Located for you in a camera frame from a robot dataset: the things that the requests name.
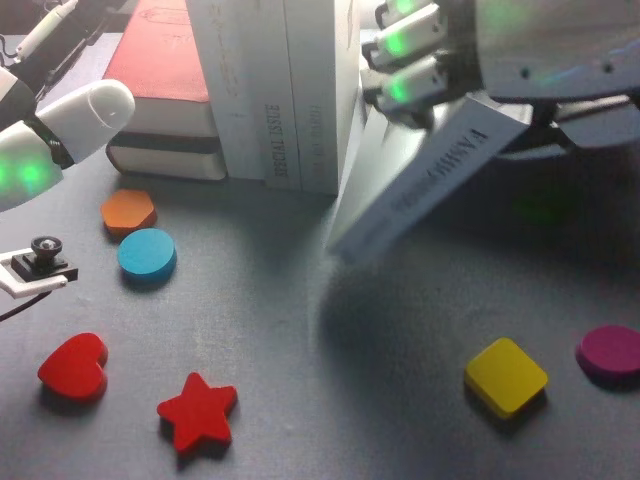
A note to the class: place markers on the green square block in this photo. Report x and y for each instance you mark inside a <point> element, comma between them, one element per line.
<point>540,210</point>

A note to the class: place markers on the white special issue book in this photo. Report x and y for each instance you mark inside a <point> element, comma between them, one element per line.
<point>280,150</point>

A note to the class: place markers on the plain white book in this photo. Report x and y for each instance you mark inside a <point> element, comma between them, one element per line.
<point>230,100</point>

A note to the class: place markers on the yellow square block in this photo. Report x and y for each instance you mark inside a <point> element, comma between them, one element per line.
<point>505,375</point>

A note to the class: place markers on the red heart block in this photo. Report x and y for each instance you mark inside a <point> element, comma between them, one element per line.
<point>72,367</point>

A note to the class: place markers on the orange hexagon block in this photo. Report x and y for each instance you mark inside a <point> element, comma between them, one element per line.
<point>127,212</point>

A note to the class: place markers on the red star block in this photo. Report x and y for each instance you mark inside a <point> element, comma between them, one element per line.
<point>197,410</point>

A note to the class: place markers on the white book with emblem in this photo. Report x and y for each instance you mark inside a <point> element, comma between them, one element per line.
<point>320,150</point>

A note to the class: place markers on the black wrist camera white bracket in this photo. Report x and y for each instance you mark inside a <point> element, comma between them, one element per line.
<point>42,260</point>

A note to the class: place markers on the magenta round block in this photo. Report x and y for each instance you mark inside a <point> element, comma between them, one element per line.
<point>610,350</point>

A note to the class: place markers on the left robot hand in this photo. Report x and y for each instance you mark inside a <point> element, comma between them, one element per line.
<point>550,45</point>

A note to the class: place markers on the white fashion india book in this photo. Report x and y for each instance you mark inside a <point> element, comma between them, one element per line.
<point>425,195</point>

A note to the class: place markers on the blue round block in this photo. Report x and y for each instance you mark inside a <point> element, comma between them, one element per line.
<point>146,255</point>

